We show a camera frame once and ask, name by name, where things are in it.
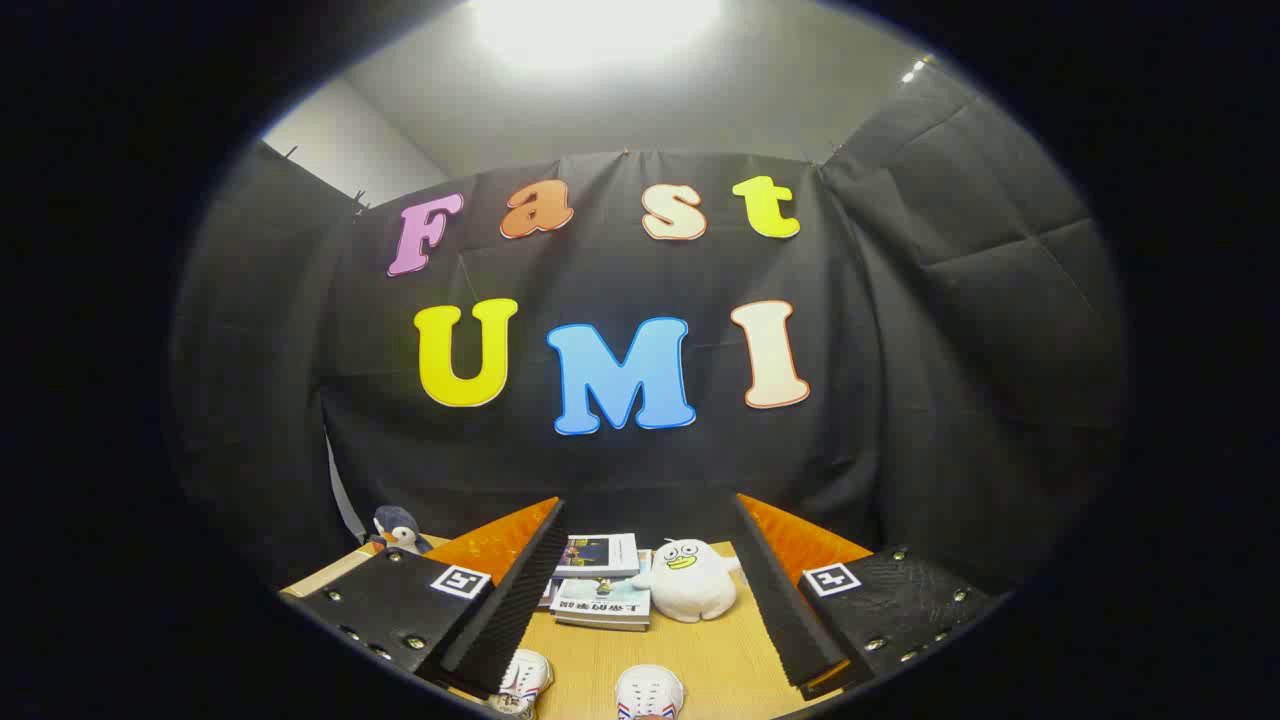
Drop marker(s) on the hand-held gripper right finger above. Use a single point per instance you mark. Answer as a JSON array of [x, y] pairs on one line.
[[790, 610]]

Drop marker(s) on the white canvas shoe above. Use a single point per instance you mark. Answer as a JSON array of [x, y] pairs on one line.
[[650, 692], [522, 682]]

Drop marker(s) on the grey penguin plush toy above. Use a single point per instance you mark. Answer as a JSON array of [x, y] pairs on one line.
[[400, 535]]

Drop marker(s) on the white duck plush toy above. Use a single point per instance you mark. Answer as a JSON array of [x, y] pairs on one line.
[[690, 590]]

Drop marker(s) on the book with night photo cover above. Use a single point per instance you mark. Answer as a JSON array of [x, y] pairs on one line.
[[600, 553]]

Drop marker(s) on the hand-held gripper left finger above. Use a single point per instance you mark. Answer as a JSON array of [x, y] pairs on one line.
[[505, 610]]

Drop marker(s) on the ceiling light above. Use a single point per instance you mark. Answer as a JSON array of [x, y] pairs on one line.
[[595, 25]]

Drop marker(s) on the book with pale blue cover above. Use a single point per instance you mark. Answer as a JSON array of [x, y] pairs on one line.
[[605, 600]]

